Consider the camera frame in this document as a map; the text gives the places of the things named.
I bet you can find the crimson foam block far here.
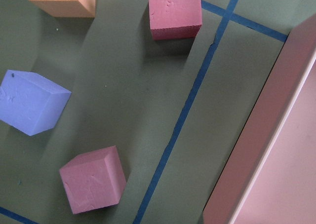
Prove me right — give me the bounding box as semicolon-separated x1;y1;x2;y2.
149;0;202;40

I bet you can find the pink plastic tray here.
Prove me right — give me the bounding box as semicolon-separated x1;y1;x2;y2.
202;16;316;224

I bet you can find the crimson foam block near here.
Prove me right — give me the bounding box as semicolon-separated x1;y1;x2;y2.
59;146;126;214

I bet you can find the orange foam block right side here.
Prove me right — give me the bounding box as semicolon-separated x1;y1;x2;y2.
29;0;96;18

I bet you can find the purple foam block right side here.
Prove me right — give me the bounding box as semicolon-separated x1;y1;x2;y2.
0;70;71;136

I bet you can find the crimson foam block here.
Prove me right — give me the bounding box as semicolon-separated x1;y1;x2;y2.
59;146;126;214
149;0;202;40

